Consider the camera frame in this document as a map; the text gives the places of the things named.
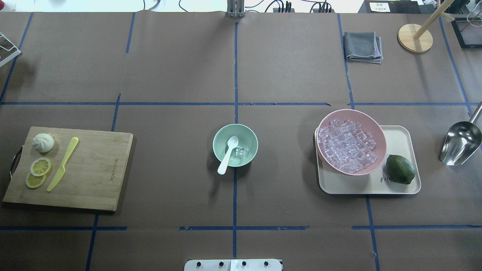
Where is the pink bowl of ice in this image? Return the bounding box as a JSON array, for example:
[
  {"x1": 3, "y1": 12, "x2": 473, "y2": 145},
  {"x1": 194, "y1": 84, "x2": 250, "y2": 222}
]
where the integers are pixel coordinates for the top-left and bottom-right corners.
[{"x1": 314, "y1": 109, "x2": 387, "y2": 176}]

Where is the white plastic spoon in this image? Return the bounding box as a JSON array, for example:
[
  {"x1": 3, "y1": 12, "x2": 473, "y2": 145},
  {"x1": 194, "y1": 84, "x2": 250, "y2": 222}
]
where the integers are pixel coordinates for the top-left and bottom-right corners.
[{"x1": 217, "y1": 135, "x2": 239, "y2": 175}]

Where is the wooden cutting board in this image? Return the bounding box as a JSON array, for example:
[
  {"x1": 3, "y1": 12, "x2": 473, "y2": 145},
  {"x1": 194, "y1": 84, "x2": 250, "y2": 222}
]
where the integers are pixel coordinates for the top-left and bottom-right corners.
[{"x1": 3, "y1": 126, "x2": 134, "y2": 212}]

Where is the metal tray with glasses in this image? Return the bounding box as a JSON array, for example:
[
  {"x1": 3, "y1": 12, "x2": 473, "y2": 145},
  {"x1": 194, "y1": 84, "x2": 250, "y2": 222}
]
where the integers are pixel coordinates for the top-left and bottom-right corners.
[{"x1": 451, "y1": 17, "x2": 482, "y2": 49}]

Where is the yellow plastic knife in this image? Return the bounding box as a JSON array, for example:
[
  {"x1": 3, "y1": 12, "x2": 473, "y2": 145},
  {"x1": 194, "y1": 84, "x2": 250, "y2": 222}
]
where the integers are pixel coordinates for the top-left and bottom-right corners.
[{"x1": 46, "y1": 137, "x2": 79, "y2": 192}]

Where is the beige plastic tray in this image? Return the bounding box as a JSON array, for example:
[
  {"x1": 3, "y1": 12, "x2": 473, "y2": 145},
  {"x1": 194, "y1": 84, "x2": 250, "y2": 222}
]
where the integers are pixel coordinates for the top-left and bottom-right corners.
[{"x1": 314, "y1": 125, "x2": 421, "y2": 195}]

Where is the clear ice cube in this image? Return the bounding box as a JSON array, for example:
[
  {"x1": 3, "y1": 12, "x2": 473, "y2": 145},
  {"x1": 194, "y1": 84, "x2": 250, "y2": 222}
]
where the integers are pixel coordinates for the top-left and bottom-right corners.
[{"x1": 235, "y1": 146, "x2": 244, "y2": 157}]

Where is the green ceramic bowl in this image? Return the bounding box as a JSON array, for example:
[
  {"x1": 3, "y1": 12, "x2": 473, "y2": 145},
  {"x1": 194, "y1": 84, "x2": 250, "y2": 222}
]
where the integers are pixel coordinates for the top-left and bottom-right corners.
[{"x1": 212, "y1": 124, "x2": 258, "y2": 167}]

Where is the grey folded cloth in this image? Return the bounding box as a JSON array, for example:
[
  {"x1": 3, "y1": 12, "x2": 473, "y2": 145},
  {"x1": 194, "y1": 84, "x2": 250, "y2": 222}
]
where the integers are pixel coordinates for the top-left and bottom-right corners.
[{"x1": 343, "y1": 32, "x2": 383, "y2": 64}]

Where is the aluminium frame post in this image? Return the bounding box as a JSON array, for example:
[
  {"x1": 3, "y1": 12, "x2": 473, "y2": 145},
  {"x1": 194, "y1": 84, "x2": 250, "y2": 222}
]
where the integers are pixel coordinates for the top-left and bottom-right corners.
[{"x1": 226, "y1": 0, "x2": 246, "y2": 18}]

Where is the green lime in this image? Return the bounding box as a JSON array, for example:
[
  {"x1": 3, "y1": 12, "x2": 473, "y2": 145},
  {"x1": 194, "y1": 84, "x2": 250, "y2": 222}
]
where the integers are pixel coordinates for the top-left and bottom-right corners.
[{"x1": 386, "y1": 154, "x2": 415, "y2": 185}]

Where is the wooden mug tree stand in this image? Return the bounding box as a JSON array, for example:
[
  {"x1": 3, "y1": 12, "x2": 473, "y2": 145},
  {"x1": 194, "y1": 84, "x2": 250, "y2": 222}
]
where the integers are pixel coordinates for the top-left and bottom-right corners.
[{"x1": 397, "y1": 0, "x2": 453, "y2": 53}]

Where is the steel ice scoop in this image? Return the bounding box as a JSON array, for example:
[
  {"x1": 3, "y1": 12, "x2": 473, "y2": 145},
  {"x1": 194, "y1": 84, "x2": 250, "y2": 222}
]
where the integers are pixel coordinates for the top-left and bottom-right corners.
[{"x1": 439, "y1": 102, "x2": 482, "y2": 166}]

